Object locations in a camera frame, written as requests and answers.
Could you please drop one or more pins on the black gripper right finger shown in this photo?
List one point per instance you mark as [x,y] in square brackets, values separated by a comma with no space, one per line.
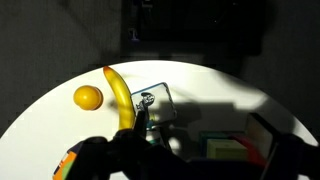
[293,156]

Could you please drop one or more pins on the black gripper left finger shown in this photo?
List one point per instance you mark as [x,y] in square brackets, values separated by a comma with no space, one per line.
[133,156]

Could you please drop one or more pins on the orange cube with number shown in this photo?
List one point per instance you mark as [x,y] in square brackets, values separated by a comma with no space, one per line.
[63,168]

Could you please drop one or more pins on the yellow block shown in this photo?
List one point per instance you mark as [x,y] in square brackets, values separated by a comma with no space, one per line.
[226,149]

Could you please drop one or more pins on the yellow toy banana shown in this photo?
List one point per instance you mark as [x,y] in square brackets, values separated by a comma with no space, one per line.
[120,96]

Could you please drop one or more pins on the dotted black white cube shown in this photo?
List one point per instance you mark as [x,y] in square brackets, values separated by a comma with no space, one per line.
[160,100]

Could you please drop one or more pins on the orange toy fruit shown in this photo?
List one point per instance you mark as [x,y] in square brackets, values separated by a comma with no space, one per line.
[88,97]

